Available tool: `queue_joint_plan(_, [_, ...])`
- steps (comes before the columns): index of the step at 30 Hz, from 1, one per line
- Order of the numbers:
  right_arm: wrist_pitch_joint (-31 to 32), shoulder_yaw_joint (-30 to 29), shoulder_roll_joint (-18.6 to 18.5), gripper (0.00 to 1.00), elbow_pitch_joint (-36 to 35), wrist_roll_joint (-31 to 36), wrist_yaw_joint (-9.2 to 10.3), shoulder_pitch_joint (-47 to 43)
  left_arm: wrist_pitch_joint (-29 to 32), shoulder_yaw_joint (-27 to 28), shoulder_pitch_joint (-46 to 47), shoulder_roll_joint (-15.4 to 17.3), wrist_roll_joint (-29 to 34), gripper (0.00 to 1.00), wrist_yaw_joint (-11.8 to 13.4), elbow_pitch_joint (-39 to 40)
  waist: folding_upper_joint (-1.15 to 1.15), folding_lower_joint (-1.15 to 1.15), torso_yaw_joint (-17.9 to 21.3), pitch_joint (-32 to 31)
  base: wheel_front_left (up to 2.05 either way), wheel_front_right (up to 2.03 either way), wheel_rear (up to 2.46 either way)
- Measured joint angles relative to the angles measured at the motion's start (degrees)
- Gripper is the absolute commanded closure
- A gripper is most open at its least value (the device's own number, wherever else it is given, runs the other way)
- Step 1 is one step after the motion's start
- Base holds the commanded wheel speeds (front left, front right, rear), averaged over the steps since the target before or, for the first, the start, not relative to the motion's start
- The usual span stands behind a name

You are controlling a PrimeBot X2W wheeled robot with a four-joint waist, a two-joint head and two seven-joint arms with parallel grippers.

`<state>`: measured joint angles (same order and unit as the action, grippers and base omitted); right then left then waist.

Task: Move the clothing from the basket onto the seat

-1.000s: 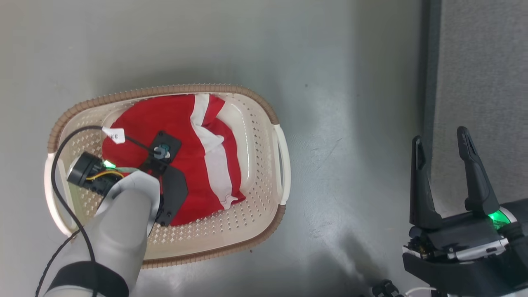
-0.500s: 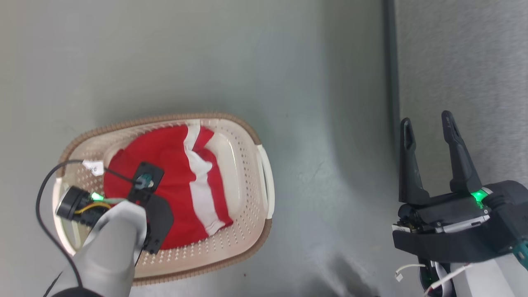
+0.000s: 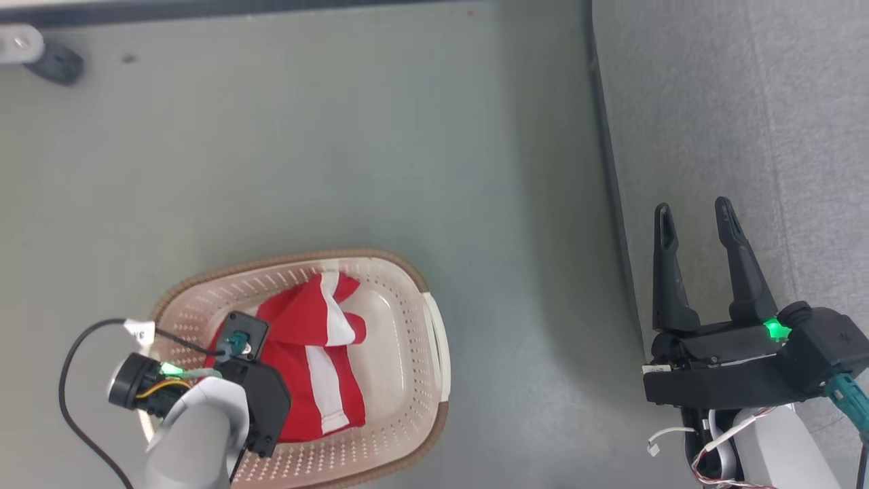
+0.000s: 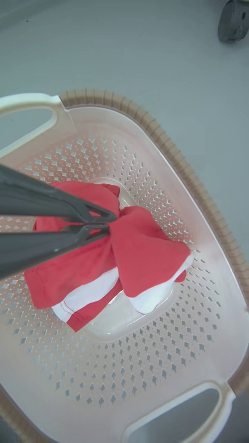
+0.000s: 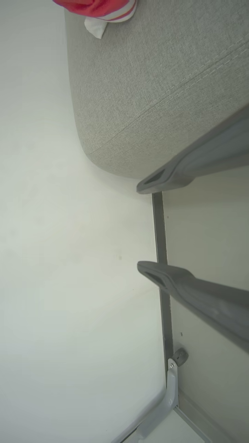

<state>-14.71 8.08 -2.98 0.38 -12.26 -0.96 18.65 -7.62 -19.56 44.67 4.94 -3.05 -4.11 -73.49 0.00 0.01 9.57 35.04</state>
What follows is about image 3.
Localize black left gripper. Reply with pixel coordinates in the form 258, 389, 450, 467
107, 352, 293, 458

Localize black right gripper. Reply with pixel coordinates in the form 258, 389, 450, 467
642, 196, 826, 410

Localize red and white striped garment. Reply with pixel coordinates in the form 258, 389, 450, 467
204, 272, 368, 443

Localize beige perforated laundry basket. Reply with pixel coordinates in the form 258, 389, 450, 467
139, 248, 451, 489

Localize grey fabric sofa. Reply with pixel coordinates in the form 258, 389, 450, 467
588, 0, 869, 489

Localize white cable with plug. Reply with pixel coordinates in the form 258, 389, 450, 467
646, 426, 697, 456

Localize red white twisted wires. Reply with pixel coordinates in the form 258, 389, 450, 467
690, 406, 778, 489

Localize teal camera cable connector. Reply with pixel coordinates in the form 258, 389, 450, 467
825, 374, 869, 446

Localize dark wall baseboard strip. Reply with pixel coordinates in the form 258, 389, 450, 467
0, 0, 476, 28

